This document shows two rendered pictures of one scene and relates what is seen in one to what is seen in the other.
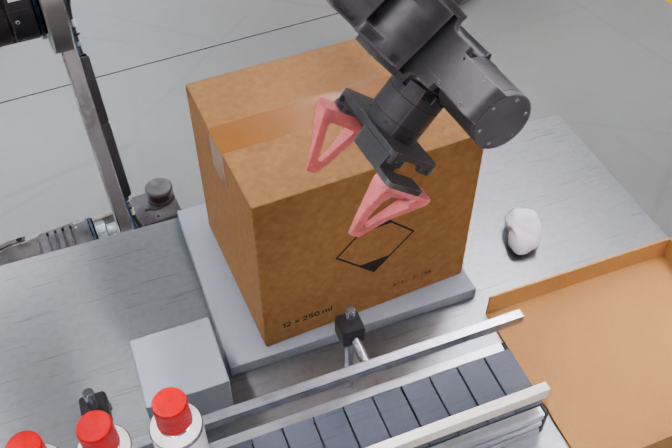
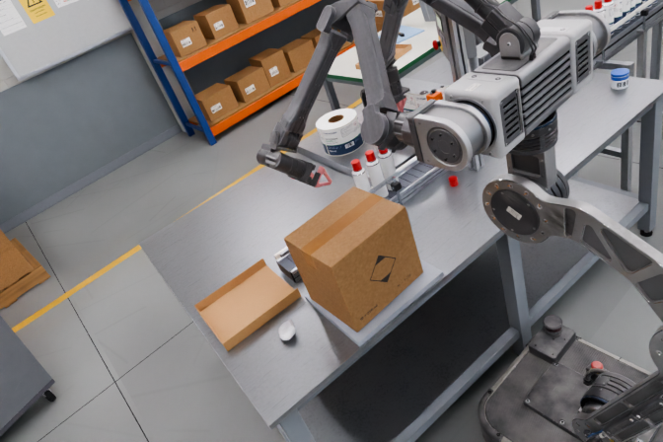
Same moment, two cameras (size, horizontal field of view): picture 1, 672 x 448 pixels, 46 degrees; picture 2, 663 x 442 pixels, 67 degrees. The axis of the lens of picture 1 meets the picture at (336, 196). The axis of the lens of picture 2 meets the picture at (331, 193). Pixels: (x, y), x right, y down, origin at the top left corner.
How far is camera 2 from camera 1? 200 cm
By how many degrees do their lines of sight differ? 102
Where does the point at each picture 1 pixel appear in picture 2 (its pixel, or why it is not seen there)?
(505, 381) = (289, 261)
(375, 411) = not seen: hidden behind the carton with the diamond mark
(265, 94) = (370, 216)
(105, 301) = (445, 239)
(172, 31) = not seen: outside the picture
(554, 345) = (275, 294)
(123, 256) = (454, 254)
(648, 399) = (245, 291)
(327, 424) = not seen: hidden behind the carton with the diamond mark
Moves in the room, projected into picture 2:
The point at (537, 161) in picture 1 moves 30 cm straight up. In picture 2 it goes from (281, 381) to (241, 312)
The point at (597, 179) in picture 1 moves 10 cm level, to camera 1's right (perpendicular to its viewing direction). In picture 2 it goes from (251, 382) to (219, 396)
